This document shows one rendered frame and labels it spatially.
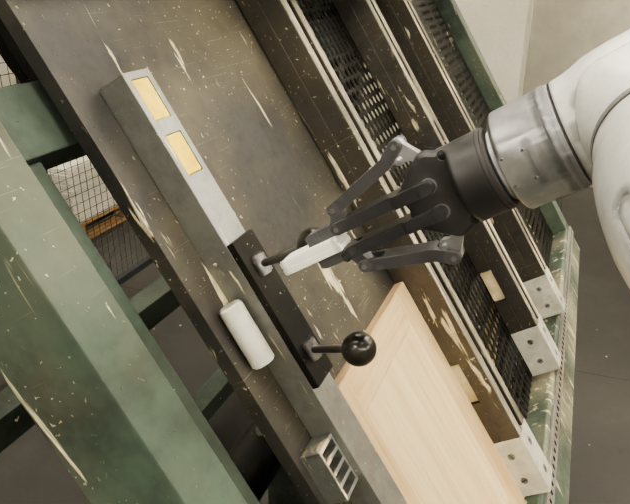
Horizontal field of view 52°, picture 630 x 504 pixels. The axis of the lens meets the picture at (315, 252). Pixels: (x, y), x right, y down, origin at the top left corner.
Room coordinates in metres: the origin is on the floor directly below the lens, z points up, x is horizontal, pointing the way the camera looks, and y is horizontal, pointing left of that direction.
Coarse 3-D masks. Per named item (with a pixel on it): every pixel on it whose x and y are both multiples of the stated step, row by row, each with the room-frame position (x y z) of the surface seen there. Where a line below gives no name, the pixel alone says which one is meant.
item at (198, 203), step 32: (128, 96) 0.72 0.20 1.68; (160, 96) 0.76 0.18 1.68; (128, 128) 0.73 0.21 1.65; (160, 128) 0.72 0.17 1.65; (160, 160) 0.71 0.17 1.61; (192, 192) 0.70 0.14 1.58; (192, 224) 0.70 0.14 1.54; (224, 224) 0.71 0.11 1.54; (224, 256) 0.68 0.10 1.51; (224, 288) 0.69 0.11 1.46; (256, 320) 0.67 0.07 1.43; (288, 352) 0.66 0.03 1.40; (288, 384) 0.66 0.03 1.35; (320, 416) 0.64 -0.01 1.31; (352, 416) 0.67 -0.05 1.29; (352, 448) 0.63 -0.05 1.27; (384, 480) 0.64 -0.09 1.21
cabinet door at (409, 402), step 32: (384, 320) 0.91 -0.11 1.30; (416, 320) 1.00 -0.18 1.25; (384, 352) 0.86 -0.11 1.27; (416, 352) 0.94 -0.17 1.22; (352, 384) 0.74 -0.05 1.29; (384, 384) 0.81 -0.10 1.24; (416, 384) 0.88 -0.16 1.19; (448, 384) 0.96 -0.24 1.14; (384, 416) 0.76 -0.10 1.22; (416, 416) 0.83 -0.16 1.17; (448, 416) 0.90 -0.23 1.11; (384, 448) 0.71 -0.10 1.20; (416, 448) 0.78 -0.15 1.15; (448, 448) 0.84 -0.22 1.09; (480, 448) 0.92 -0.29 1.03; (416, 480) 0.73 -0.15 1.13; (448, 480) 0.79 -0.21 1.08; (480, 480) 0.86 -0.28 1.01; (512, 480) 0.95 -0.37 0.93
